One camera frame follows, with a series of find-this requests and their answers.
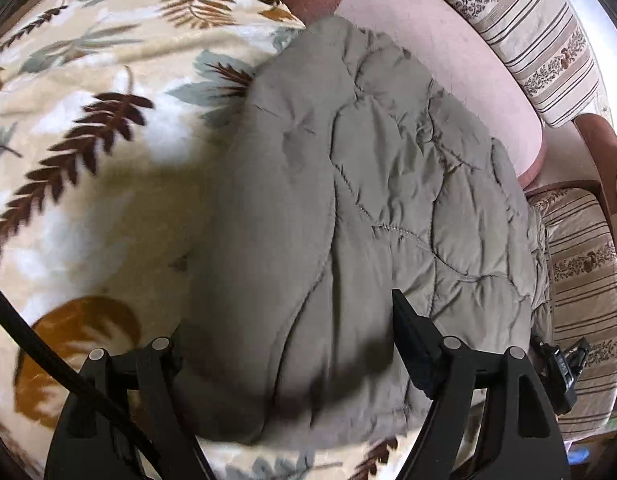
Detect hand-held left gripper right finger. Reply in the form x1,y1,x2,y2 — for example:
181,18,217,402
391,288,571,480

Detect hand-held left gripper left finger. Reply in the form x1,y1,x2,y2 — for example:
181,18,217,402
44,332,220,480

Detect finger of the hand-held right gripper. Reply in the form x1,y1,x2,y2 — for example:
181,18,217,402
531,337,592,417

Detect grey-green quilted jacket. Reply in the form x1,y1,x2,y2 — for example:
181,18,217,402
174,15,557,450

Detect striped floral seat cushion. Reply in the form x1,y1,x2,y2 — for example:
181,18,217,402
527,187,617,445

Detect leaf print fleece blanket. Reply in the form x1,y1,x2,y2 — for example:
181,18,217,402
0,0,414,480

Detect pink brown sofa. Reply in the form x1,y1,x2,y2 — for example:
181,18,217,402
280,0,617,213

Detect striped floral back cushion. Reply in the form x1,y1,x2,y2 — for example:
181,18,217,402
392,0,605,129

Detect black cable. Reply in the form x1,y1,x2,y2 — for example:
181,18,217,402
0,279,165,480

